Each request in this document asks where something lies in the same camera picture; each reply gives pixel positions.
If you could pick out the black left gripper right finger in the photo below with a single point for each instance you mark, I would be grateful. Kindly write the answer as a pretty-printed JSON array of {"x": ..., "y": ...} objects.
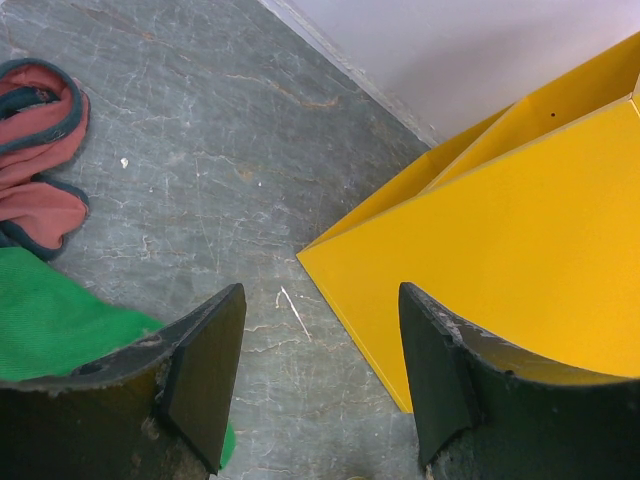
[{"x": 485, "y": 408}]

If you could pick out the yellow wooden cabinet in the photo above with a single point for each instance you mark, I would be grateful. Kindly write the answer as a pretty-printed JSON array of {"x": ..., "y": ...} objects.
[{"x": 526, "y": 224}]

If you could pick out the green cloth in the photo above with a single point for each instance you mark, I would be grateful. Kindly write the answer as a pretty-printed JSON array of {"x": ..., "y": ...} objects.
[{"x": 50, "y": 325}]

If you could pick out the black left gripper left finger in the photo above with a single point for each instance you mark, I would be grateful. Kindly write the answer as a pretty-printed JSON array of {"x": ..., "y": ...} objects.
[{"x": 156, "y": 409}]

